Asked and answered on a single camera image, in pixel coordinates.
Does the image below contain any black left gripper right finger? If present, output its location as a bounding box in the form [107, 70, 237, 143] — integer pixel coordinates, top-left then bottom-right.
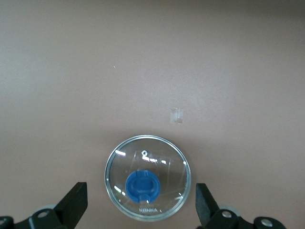
[195, 183, 287, 229]

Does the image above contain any glass lid with blue knob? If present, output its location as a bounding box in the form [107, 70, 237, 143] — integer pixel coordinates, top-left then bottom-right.
[104, 135, 192, 223]

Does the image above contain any small clear tape piece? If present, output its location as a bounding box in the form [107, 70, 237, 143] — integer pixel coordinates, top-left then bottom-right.
[171, 107, 184, 125]

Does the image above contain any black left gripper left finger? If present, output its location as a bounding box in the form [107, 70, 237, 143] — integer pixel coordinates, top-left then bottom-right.
[13, 181, 88, 229]

